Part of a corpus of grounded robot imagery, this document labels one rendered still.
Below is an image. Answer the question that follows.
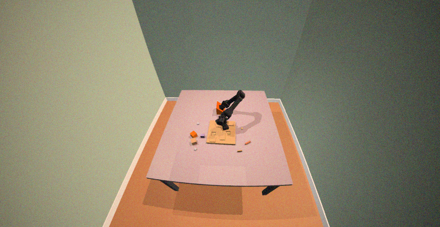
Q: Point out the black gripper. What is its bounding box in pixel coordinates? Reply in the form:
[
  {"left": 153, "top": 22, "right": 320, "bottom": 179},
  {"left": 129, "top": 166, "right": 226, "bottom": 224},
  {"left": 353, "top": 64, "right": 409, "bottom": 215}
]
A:
[{"left": 222, "top": 120, "right": 229, "bottom": 130}]

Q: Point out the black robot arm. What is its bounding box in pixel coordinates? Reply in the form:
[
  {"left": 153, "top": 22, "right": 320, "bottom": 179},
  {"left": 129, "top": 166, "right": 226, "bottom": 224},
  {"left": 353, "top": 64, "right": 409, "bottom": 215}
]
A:
[{"left": 215, "top": 90, "right": 245, "bottom": 126}]

